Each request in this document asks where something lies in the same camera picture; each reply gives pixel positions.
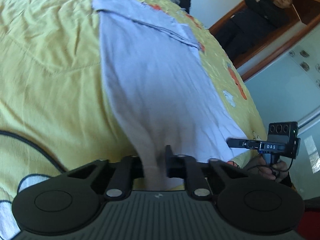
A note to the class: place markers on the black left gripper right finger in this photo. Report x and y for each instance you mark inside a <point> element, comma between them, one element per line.
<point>201,179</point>

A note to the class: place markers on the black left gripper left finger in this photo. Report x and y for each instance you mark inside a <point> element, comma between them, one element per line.
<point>113,181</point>

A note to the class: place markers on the light purple small garment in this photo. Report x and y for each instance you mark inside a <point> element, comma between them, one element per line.
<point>158,90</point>

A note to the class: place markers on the man in dark clothes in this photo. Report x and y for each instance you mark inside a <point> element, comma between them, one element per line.
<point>249,26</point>

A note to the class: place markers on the person's right hand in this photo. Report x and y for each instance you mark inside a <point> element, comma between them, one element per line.
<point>277,173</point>

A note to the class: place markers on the yellow carrot print quilt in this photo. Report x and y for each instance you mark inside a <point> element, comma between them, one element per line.
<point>54,114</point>

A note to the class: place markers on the black bag by wall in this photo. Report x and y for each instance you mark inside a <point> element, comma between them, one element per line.
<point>185,5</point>

